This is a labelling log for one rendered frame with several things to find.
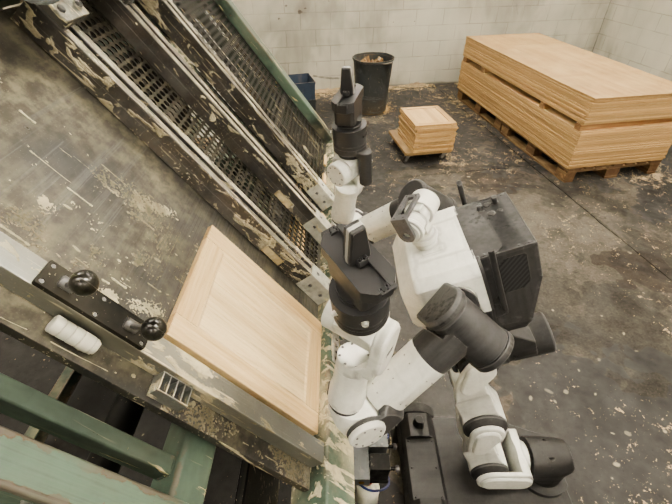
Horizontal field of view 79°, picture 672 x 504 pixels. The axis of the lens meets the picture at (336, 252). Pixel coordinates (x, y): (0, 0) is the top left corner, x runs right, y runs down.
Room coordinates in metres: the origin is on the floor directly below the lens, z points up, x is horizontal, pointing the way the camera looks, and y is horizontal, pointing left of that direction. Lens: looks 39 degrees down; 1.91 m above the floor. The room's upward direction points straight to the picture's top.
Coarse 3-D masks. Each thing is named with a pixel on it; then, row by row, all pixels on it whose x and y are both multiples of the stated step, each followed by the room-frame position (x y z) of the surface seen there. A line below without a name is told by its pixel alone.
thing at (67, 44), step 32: (64, 0) 1.02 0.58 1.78; (32, 32) 0.99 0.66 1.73; (64, 32) 0.99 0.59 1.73; (64, 64) 0.99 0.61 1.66; (96, 64) 0.99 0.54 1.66; (96, 96) 0.99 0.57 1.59; (128, 96) 0.99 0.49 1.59; (160, 128) 0.99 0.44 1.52; (192, 160) 0.99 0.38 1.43; (224, 192) 0.99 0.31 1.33; (256, 224) 0.98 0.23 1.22; (288, 256) 0.98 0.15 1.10; (320, 288) 0.98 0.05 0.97
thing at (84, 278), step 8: (80, 272) 0.42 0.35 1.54; (88, 272) 0.42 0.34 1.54; (64, 280) 0.47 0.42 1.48; (72, 280) 0.41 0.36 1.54; (80, 280) 0.41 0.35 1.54; (88, 280) 0.41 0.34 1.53; (96, 280) 0.42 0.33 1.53; (64, 288) 0.46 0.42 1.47; (72, 288) 0.40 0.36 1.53; (80, 288) 0.40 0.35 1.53; (88, 288) 0.40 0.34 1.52; (96, 288) 0.41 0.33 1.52
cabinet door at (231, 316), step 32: (224, 256) 0.83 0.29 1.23; (192, 288) 0.66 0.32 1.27; (224, 288) 0.73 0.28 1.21; (256, 288) 0.82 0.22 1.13; (192, 320) 0.59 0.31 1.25; (224, 320) 0.65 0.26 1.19; (256, 320) 0.72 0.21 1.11; (288, 320) 0.80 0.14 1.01; (192, 352) 0.52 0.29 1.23; (224, 352) 0.57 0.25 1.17; (256, 352) 0.63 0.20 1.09; (288, 352) 0.70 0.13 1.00; (320, 352) 0.78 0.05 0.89; (256, 384) 0.54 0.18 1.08; (288, 384) 0.60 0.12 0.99; (288, 416) 0.52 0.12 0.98
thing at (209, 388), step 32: (0, 256) 0.46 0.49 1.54; (32, 256) 0.49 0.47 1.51; (32, 288) 0.45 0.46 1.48; (128, 352) 0.44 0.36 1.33; (160, 352) 0.46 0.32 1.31; (192, 384) 0.44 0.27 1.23; (224, 384) 0.48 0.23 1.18; (224, 416) 0.44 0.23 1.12; (256, 416) 0.46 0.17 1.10; (288, 448) 0.44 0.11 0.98; (320, 448) 0.48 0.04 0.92
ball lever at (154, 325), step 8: (128, 320) 0.47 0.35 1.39; (152, 320) 0.42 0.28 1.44; (160, 320) 0.42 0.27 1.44; (128, 328) 0.46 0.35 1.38; (136, 328) 0.45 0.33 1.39; (144, 328) 0.41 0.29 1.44; (152, 328) 0.41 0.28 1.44; (160, 328) 0.41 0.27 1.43; (144, 336) 0.40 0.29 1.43; (152, 336) 0.40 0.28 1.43; (160, 336) 0.41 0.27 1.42
